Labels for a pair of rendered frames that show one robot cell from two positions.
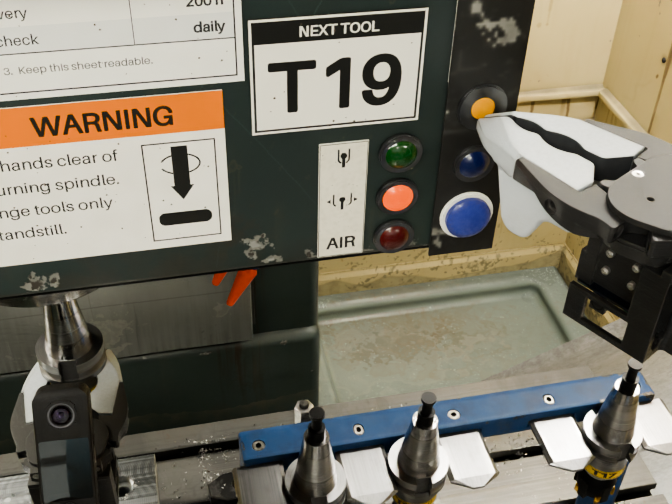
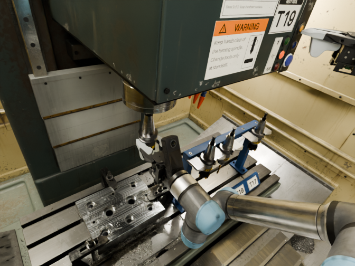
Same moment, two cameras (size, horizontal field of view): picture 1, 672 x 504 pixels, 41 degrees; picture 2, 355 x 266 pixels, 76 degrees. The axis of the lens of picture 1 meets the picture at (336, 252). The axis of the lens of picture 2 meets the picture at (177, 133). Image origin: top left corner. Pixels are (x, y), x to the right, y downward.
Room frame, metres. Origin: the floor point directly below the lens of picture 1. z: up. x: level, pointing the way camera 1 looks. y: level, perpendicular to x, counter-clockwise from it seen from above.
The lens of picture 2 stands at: (0.05, 0.45, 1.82)
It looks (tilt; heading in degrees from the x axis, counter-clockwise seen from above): 37 degrees down; 331
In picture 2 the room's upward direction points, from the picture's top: 8 degrees clockwise
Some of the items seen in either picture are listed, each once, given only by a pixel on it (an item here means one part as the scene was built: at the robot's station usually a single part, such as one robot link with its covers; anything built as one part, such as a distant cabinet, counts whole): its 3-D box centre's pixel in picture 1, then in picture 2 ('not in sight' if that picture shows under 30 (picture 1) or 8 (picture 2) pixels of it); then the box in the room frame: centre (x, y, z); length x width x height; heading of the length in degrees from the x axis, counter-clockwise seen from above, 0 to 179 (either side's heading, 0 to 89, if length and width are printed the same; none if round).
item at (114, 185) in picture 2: not in sight; (109, 181); (0.77, 0.37, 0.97); 0.13 x 0.03 x 0.15; 14
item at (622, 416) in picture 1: (620, 408); (261, 125); (0.64, -0.31, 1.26); 0.04 x 0.04 x 0.07
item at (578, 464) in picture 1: (563, 444); (250, 137); (0.62, -0.25, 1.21); 0.07 x 0.05 x 0.01; 14
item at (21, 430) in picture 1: (39, 428); (151, 155); (0.52, 0.27, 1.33); 0.09 x 0.05 x 0.02; 24
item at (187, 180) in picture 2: not in sight; (185, 187); (0.39, 0.21, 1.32); 0.08 x 0.05 x 0.08; 101
